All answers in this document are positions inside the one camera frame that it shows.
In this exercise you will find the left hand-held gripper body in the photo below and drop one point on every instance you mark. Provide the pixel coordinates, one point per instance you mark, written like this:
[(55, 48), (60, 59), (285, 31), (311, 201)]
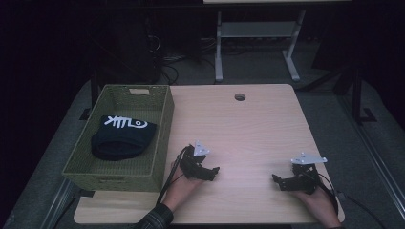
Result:
[(191, 165)]

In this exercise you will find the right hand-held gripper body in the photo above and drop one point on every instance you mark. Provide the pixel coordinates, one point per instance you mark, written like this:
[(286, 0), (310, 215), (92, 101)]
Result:
[(305, 178)]

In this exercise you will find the dark blue knit sweater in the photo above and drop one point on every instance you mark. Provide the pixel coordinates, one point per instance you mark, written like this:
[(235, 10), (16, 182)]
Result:
[(124, 140)]

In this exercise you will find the green woven basket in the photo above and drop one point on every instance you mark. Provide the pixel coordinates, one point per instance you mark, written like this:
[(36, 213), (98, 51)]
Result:
[(95, 171)]

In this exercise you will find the person's left hand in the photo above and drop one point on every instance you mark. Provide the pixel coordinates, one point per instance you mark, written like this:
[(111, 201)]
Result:
[(178, 191)]

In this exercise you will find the person's right hand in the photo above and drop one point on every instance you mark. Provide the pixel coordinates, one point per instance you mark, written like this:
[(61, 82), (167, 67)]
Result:
[(318, 206)]

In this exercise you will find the black metal stand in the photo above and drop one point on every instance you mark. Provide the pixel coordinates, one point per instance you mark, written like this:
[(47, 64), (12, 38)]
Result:
[(356, 95)]

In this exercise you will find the aluminium floor rail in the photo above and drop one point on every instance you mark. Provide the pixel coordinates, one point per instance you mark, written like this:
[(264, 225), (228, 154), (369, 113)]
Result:
[(375, 152), (57, 203)]

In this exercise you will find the white metal table frame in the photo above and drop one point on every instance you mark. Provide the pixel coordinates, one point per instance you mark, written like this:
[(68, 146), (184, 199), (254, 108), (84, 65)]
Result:
[(254, 30)]

